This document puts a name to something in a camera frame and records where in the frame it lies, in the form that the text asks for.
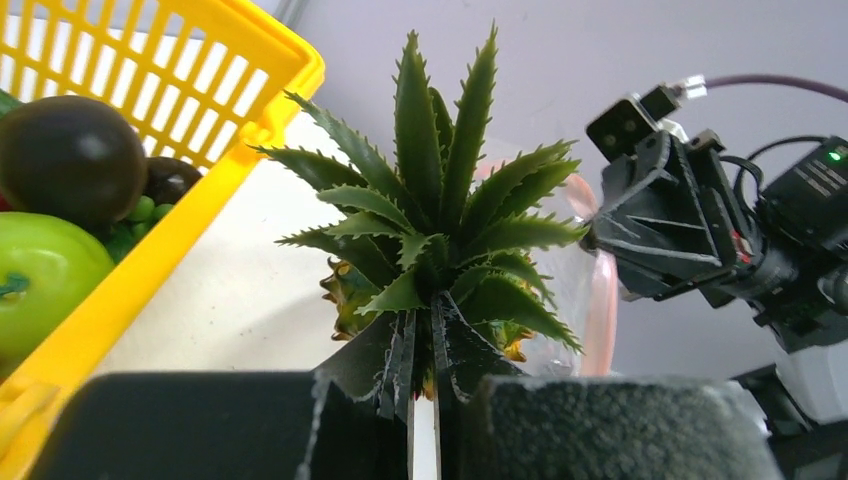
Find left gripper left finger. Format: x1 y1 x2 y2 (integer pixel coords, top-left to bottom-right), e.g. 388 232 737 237
29 313 416 479

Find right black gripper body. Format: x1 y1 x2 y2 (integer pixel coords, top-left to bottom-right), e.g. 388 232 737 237
591 129 756 308

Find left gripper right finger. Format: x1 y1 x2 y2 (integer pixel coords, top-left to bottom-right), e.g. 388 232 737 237
431 293 781 479

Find clear zip top bag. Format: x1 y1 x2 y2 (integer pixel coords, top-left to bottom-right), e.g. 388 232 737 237
474 139 619 376

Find toy pineapple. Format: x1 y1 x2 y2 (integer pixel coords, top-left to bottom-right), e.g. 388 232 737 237
262 32 586 362

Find yellow plastic basket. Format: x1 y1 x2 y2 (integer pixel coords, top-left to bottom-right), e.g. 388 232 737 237
1 1 325 479

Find green grapes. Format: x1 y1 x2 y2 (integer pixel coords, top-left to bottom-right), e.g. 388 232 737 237
99 195 174 264

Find dark round plum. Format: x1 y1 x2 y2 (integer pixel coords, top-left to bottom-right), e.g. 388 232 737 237
143 156 203 205

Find green apple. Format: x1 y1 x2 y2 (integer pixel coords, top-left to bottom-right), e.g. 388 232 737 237
1 212 115 376

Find dark avocado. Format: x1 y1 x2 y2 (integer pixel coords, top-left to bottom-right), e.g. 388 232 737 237
1 95 147 228

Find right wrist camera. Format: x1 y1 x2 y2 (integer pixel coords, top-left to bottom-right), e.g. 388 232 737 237
585 75 707 162

